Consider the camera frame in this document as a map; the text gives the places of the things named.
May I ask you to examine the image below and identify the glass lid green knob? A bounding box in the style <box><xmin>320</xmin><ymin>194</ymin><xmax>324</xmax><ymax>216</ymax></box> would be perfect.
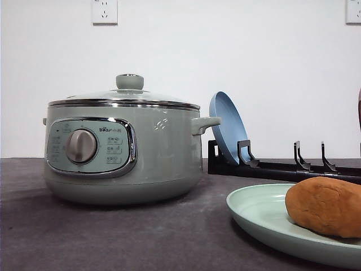
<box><xmin>48</xmin><ymin>73</ymin><xmax>201</xmax><ymax>109</ymax></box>

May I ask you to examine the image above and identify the green plate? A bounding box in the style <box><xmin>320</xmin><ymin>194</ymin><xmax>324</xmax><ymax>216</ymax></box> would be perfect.
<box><xmin>226</xmin><ymin>183</ymin><xmax>361</xmax><ymax>264</ymax></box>

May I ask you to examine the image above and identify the brown potato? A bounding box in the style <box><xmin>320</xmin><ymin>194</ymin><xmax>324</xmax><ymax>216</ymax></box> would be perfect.
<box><xmin>285</xmin><ymin>177</ymin><xmax>361</xmax><ymax>238</ymax></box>

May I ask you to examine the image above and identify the blue plate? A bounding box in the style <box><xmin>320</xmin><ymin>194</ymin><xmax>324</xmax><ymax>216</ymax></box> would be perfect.
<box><xmin>209</xmin><ymin>91</ymin><xmax>250</xmax><ymax>165</ymax></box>

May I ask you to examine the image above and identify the green electric steamer pot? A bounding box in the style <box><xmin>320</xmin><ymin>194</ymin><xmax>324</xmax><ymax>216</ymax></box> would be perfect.
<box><xmin>42</xmin><ymin>103</ymin><xmax>221</xmax><ymax>205</ymax></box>

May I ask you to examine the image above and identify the black plate rack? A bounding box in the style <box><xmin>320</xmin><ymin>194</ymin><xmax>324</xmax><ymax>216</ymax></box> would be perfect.
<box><xmin>208</xmin><ymin>140</ymin><xmax>361</xmax><ymax>182</ymax></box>

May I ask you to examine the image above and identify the white wall socket left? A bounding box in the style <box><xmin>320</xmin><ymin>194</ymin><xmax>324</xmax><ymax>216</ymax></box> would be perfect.
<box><xmin>90</xmin><ymin>0</ymin><xmax>118</xmax><ymax>27</ymax></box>

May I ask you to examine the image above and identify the white wall socket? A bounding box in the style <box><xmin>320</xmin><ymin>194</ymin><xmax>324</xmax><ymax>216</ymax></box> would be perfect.
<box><xmin>342</xmin><ymin>0</ymin><xmax>361</xmax><ymax>27</ymax></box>
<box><xmin>90</xmin><ymin>0</ymin><xmax>118</xmax><ymax>27</ymax></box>

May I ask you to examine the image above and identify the white wall socket right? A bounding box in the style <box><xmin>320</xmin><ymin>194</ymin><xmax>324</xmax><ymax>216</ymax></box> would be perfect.
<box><xmin>342</xmin><ymin>0</ymin><xmax>361</xmax><ymax>27</ymax></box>

